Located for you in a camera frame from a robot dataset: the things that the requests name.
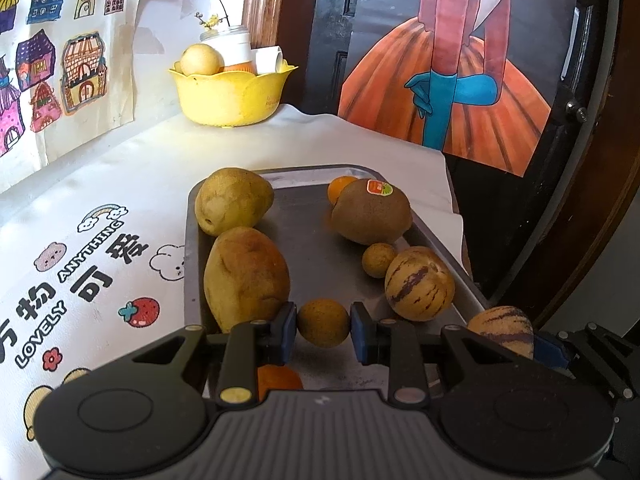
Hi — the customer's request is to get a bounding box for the large pale striped pepino melon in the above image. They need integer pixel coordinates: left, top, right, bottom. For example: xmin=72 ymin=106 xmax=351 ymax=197
xmin=384 ymin=245 xmax=456 ymax=322

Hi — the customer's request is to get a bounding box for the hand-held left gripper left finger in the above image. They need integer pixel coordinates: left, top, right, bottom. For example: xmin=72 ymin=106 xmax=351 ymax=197
xmin=115 ymin=302 xmax=299 ymax=407

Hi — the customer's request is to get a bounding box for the orange dress girl wall poster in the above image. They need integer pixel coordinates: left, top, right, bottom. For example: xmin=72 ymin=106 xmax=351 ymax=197
xmin=337 ymin=0 xmax=584 ymax=178

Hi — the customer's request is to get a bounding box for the colourful houses wall drawing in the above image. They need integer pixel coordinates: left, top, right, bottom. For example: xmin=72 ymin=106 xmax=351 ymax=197
xmin=0 ymin=0 xmax=147 ymax=192

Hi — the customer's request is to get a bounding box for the dark wooden furniture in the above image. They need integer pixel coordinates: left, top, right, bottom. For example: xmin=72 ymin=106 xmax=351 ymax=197
xmin=487 ymin=80 xmax=640 ymax=327

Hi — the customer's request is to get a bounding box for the printed white tablecloth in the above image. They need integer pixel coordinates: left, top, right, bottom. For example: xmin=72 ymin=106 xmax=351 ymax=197
xmin=0 ymin=102 xmax=464 ymax=480

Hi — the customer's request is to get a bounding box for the yellow flower-shaped bowl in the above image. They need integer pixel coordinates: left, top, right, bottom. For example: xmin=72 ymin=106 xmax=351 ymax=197
xmin=168 ymin=58 xmax=300 ymax=129

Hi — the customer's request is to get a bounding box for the orange tangerine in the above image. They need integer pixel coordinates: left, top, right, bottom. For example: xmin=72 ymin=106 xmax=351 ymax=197
xmin=257 ymin=364 xmax=304 ymax=402
xmin=327 ymin=175 xmax=360 ymax=206

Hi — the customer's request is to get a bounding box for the brown wooden door frame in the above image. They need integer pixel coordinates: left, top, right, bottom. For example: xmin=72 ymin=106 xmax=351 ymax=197
xmin=245 ymin=0 xmax=291 ymax=51

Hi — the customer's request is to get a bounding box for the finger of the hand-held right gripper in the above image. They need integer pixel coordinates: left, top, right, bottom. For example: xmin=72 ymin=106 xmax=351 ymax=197
xmin=532 ymin=322 xmax=637 ymax=403

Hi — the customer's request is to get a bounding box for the pale yellow round pear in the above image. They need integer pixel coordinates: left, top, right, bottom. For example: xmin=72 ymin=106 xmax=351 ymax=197
xmin=179 ymin=43 xmax=225 ymax=77

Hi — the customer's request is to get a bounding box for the brown kiwi with sticker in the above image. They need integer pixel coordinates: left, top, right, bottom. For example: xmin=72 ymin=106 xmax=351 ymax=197
xmin=330 ymin=178 xmax=414 ymax=246

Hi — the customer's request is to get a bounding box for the small brown round fruit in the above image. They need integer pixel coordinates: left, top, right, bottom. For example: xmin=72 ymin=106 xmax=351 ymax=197
xmin=361 ymin=242 xmax=399 ymax=278
xmin=297 ymin=298 xmax=351 ymax=347

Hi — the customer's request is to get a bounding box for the white paper roll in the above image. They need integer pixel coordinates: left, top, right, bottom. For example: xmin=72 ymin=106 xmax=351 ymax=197
xmin=252 ymin=45 xmax=286 ymax=74

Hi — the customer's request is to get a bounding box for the yellow flower sprig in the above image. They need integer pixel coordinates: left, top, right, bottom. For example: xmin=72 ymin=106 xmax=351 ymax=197
xmin=194 ymin=0 xmax=234 ymax=31

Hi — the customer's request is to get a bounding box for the brownish striped pepino melon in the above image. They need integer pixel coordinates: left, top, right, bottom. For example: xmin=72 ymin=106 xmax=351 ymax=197
xmin=467 ymin=305 xmax=535 ymax=360

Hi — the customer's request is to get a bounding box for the white jar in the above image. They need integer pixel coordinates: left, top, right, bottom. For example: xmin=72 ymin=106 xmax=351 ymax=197
xmin=199 ymin=24 xmax=254 ymax=67

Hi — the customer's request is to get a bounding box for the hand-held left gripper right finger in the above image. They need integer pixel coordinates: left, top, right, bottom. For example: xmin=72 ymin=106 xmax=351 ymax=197
xmin=351 ymin=303 xmax=526 ymax=407

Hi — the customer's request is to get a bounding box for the grey metal tray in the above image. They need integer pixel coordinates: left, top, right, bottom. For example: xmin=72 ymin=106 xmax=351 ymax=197
xmin=183 ymin=163 xmax=494 ymax=397

